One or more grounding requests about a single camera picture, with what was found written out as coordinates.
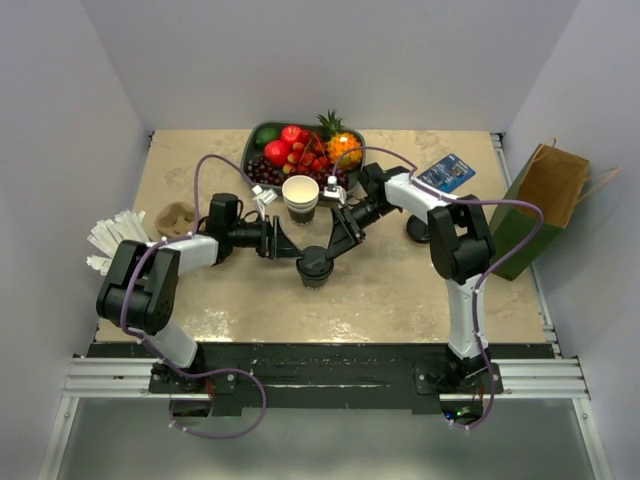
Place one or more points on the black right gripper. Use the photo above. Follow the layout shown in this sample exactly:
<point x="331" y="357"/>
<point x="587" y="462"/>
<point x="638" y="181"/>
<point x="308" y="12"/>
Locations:
<point x="347" y="227"/>

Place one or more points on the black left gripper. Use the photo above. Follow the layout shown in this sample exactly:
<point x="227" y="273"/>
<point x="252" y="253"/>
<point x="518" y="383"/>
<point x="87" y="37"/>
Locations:
<point x="274" y="243"/>

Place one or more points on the black plastic cup lid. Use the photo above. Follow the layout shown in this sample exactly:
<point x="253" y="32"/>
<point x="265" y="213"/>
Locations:
<point x="315" y="262"/>

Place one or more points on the black paper coffee cup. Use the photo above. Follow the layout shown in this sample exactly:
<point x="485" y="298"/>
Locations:
<point x="314" y="280"/>

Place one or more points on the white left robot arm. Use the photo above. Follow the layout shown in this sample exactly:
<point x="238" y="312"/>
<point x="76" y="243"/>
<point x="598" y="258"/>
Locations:
<point x="139" y="290"/>

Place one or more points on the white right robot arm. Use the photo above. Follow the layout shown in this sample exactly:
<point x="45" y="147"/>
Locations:
<point x="460" y="244"/>

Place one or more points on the stack of paper cups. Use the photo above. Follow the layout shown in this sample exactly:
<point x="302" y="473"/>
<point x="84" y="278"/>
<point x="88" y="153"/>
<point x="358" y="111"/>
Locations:
<point x="300" y="195"/>

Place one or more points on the stack of black lids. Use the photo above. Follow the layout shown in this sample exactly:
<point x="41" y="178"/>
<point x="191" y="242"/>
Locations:
<point x="417" y="230"/>

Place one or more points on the red lychee bunch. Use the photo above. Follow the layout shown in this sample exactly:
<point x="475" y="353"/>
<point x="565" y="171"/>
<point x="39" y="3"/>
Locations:
<point x="304" y="158"/>

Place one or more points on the dark purple grape bunch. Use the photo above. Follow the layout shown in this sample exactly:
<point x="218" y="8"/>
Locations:
<point x="260" y="170"/>

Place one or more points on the orange pineapple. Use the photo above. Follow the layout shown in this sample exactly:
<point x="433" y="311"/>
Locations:
<point x="342" y="145"/>

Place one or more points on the red apple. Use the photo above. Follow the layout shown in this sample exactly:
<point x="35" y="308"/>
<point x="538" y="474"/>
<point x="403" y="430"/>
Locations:
<point x="277" y="152"/>
<point x="292" y="134"/>

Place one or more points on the stack of pulp carriers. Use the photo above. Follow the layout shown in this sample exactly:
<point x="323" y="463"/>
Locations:
<point x="176" y="219"/>

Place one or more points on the green lime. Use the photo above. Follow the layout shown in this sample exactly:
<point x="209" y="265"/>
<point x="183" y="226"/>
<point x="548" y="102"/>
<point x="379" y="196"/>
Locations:
<point x="266" y="135"/>

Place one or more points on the blue card packet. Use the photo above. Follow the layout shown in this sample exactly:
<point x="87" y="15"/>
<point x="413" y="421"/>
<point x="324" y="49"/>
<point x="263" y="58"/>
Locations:
<point x="447" y="174"/>

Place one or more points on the dark grey fruit tray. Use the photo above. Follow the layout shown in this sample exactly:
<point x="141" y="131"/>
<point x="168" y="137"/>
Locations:
<point x="316" y="133"/>

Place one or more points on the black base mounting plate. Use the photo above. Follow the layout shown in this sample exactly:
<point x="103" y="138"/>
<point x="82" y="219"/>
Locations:
<point x="413" y="377"/>

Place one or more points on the white wrapped straws bundle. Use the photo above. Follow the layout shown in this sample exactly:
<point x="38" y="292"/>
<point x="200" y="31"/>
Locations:
<point x="108" y="234"/>

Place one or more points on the brown and green paper bag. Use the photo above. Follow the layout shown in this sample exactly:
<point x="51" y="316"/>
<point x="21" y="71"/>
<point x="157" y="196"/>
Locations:
<point x="539" y="205"/>

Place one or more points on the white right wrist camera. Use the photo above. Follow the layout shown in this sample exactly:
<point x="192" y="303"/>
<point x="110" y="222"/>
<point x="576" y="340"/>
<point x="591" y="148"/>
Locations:
<point x="334" y="192"/>

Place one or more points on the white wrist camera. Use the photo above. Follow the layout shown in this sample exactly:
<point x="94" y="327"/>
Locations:
<point x="334" y="192"/>
<point x="263" y="198"/>

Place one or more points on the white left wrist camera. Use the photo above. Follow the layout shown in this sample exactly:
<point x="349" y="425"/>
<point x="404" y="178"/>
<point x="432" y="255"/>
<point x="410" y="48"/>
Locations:
<point x="263" y="198"/>

